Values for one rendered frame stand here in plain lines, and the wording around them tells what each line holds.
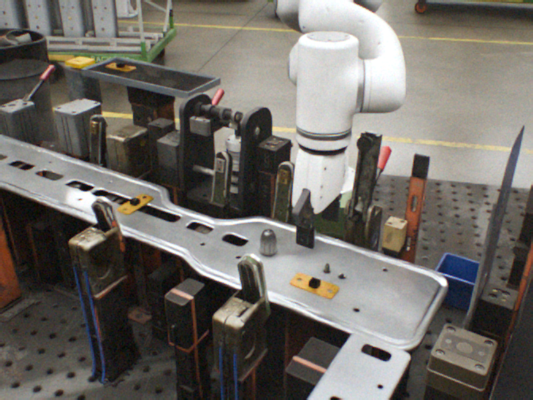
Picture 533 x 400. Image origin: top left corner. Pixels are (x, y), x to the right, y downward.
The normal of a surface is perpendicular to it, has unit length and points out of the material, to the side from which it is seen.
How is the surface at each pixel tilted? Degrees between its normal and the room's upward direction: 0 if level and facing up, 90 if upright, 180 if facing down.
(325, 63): 90
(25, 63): 91
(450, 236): 0
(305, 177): 85
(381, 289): 0
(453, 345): 0
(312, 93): 90
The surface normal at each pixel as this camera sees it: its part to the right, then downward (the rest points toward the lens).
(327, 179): 0.79, 0.30
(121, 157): -0.52, 0.43
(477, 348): 0.00, -0.87
